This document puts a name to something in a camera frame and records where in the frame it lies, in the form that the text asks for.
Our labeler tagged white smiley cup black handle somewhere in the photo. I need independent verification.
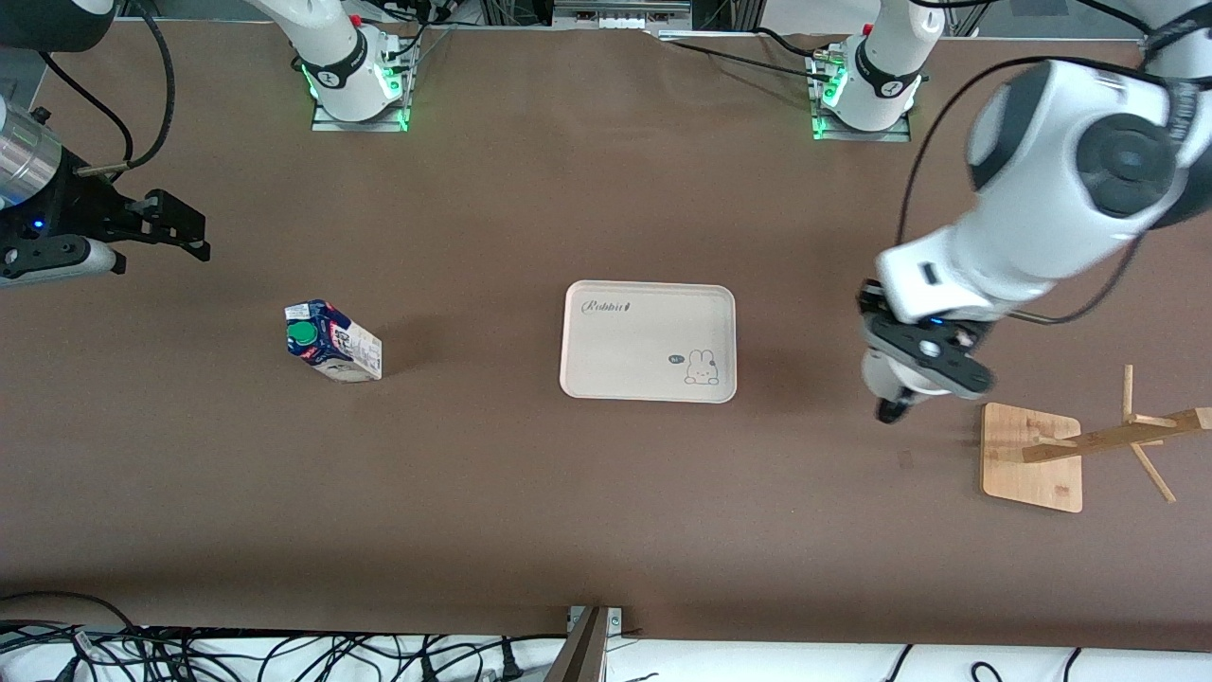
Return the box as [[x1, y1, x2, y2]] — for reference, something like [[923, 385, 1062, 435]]
[[864, 349, 950, 424]]

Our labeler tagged wooden cup rack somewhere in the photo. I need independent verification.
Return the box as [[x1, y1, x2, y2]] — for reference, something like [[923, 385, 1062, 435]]
[[980, 364, 1212, 514]]

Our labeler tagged blue white milk carton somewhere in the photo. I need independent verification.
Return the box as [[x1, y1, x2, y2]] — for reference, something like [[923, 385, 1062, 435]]
[[284, 299, 383, 384]]

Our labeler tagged cream rabbit print tray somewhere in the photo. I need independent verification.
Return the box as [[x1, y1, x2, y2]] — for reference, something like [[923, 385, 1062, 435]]
[[559, 279, 738, 405]]

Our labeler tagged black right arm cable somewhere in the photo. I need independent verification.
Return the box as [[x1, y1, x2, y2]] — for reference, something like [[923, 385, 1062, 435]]
[[36, 49, 136, 164], [80, 0, 177, 179]]

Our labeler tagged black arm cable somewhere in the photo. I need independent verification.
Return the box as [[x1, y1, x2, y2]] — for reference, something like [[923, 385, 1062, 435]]
[[36, 49, 136, 164], [895, 57, 1151, 328], [80, 0, 177, 179]]

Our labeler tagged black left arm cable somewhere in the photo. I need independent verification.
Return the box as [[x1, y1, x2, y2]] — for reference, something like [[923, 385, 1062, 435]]
[[895, 57, 1151, 328]]

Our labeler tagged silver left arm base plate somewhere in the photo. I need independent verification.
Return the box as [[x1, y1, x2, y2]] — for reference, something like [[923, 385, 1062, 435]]
[[811, 112, 913, 144]]

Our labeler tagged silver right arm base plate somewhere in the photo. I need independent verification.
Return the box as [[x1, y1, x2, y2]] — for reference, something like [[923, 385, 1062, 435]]
[[311, 99, 410, 133]]

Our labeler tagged black cable behind base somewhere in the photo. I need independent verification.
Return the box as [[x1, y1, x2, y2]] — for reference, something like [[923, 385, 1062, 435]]
[[374, 0, 493, 58]]

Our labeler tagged black cable on table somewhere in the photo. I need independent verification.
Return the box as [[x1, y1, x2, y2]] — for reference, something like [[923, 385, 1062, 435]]
[[653, 28, 839, 86]]

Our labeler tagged black looped floor cable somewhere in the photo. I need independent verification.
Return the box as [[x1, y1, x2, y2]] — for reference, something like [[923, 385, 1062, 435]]
[[0, 591, 145, 664]]

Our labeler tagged silver corner bracket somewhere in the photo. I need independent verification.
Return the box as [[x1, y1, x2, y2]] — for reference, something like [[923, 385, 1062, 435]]
[[566, 604, 624, 637]]

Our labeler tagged brown metal post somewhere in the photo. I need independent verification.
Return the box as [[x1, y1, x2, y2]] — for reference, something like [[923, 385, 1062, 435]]
[[544, 606, 612, 682]]

